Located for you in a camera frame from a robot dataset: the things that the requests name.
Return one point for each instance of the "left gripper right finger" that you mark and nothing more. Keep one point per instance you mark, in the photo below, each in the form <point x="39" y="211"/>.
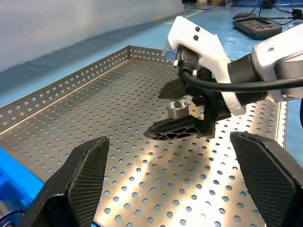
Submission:
<point x="272" y="179"/>

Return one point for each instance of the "perforated metal tray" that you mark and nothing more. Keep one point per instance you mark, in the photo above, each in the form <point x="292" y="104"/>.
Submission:
<point x="94" y="106"/>

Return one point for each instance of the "black handheld controller device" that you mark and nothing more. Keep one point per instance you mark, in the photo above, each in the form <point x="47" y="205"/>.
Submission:
<point x="258" y="26"/>

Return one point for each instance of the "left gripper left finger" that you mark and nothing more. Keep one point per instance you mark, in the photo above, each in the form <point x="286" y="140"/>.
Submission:
<point x="78" y="179"/>

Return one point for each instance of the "silver metal cylindrical bushing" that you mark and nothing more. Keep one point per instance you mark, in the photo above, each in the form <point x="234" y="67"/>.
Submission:
<point x="176" y="111"/>

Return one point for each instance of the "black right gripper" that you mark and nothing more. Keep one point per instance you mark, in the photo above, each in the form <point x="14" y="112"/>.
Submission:
<point x="208" y="106"/>

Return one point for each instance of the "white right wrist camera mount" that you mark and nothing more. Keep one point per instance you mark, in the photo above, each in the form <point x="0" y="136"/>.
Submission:
<point x="203" y="45"/>

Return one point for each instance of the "blue compartment tray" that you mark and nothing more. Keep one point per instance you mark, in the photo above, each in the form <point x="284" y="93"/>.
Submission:
<point x="14" y="170"/>

